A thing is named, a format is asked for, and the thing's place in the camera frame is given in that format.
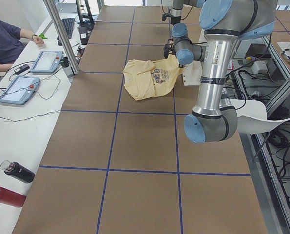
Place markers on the black phone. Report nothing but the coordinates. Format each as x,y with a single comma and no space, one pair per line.
22,69

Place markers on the white plastic chair seat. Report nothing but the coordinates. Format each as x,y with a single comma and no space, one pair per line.
252,118

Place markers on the black keyboard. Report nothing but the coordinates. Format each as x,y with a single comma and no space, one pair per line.
68,24

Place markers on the black water bottle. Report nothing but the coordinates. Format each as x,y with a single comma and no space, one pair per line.
17,171

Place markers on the green object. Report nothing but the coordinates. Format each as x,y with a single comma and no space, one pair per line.
43,36

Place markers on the cream long-sleeve printed shirt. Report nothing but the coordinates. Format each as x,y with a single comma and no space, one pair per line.
149,79

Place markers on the teach pendant tablet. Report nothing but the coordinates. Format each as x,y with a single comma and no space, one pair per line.
47,62
20,90

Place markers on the person's hand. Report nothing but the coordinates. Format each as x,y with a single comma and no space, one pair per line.
38,40

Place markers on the aluminium frame post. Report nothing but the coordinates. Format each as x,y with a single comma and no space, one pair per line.
53,12

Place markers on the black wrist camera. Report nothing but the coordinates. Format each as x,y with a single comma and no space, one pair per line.
168,50
165,16

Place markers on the lower teach pendant tablet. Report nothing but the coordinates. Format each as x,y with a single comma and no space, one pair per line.
20,90

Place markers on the person in navy shirt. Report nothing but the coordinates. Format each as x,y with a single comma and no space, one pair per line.
10,45

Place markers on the upper teach pendant tablet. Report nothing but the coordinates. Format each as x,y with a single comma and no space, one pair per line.
47,62

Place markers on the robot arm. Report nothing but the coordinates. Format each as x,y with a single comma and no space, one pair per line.
177,6
224,22

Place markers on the red cylinder bottle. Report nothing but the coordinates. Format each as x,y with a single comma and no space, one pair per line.
11,198

